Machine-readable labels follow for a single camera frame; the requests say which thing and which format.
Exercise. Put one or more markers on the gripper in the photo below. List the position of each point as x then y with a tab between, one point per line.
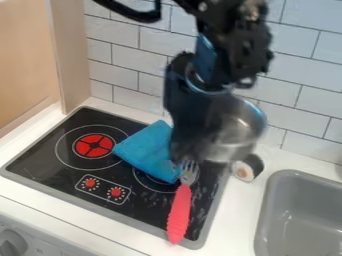
187	110

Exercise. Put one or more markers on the silver pot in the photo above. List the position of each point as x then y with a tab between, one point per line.
240	130

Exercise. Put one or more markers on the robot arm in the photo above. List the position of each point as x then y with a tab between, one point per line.
242	40

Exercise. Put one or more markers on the blue cloth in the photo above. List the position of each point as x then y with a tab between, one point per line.
142	150

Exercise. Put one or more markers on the toy sushi roll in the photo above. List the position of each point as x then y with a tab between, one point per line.
247	170

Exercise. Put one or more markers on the toy stove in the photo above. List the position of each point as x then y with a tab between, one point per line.
67	173

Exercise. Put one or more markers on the toy sink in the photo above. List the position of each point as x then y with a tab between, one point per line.
302	216

